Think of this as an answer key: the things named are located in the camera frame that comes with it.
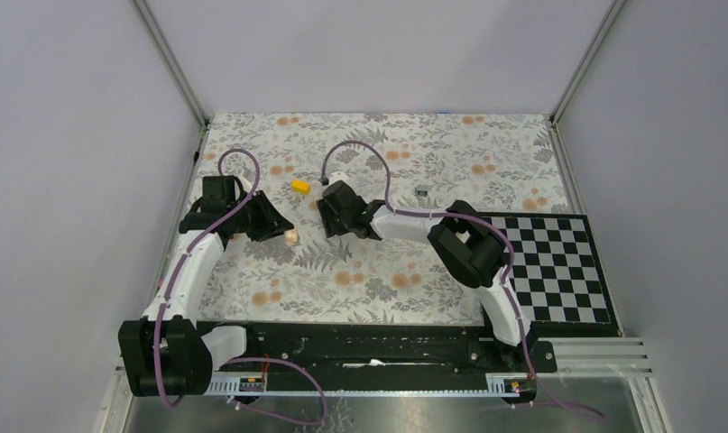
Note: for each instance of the pink round small object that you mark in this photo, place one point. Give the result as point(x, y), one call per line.
point(291, 236)

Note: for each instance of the small grey metal block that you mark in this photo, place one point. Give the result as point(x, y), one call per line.
point(421, 191)

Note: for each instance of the right aluminium frame post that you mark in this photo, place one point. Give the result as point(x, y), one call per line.
point(593, 48)

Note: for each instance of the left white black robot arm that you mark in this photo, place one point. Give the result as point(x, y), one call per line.
point(164, 353)

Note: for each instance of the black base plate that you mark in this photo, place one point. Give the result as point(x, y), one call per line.
point(385, 358)

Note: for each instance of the yellow small object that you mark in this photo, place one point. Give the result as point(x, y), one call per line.
point(301, 187)

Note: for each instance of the floral patterned table mat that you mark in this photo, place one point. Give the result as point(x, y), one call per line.
point(493, 162)

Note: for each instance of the left aluminium frame post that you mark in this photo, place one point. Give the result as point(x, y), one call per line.
point(170, 62)

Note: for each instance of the aluminium frame post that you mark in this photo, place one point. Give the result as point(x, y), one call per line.
point(593, 48)
point(170, 62)

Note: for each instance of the black white checkerboard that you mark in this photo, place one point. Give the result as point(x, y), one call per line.
point(557, 274)

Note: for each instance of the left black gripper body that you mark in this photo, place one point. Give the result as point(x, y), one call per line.
point(256, 219)

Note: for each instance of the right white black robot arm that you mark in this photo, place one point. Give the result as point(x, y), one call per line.
point(474, 252)

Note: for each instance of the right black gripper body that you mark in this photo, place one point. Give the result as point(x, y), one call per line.
point(333, 225)

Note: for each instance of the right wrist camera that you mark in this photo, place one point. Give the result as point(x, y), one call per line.
point(336, 176)

